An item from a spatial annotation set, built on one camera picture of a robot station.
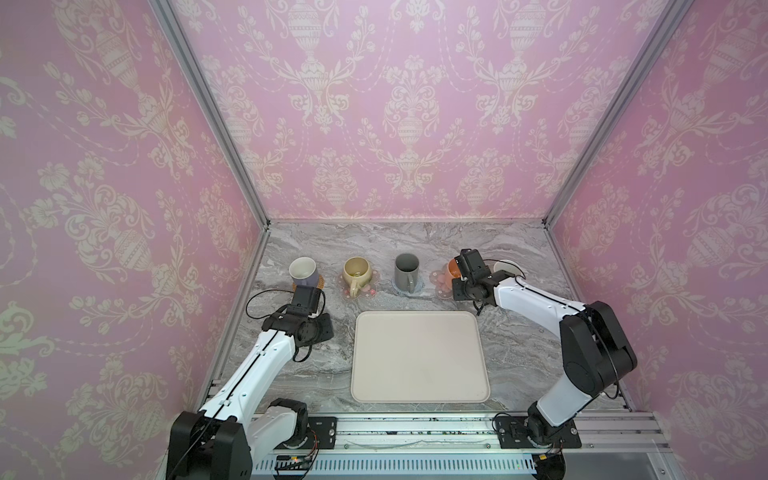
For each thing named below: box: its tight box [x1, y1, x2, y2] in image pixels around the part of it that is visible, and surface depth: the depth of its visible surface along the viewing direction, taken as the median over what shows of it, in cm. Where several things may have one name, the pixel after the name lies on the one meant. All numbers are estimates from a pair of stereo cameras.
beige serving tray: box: [350, 310, 491, 404], surface depth 89 cm
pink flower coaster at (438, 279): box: [429, 270, 453, 300], surface depth 105 cm
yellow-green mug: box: [342, 256, 373, 298], surface depth 97 cm
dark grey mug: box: [394, 252, 419, 293], surface depth 97 cm
